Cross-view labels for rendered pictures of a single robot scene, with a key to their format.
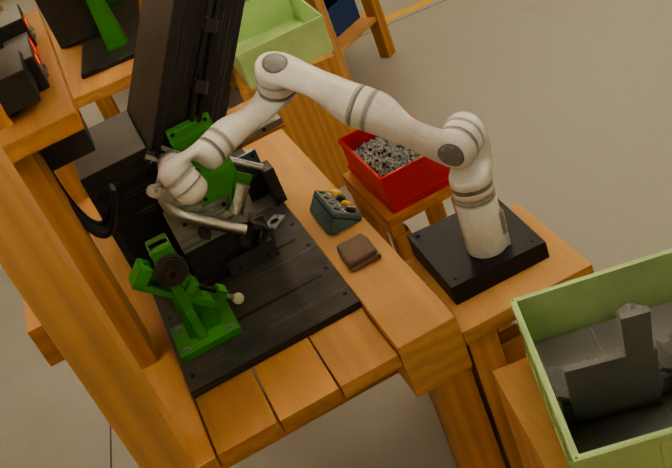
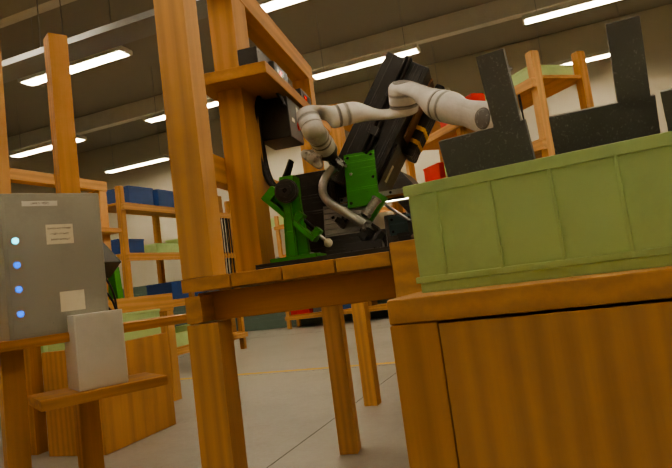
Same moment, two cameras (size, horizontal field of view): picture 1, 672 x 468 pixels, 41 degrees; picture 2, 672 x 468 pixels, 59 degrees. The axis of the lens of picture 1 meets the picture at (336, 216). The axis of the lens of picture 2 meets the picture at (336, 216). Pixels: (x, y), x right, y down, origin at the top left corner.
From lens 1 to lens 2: 1.36 m
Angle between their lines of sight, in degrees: 43
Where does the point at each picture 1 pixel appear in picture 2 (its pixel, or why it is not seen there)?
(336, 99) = (425, 94)
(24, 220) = (181, 43)
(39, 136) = (241, 69)
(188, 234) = (332, 225)
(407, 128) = (460, 103)
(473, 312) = not seen: hidden behind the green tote
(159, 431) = (200, 229)
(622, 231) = not seen: outside the picture
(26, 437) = not seen: hidden behind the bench
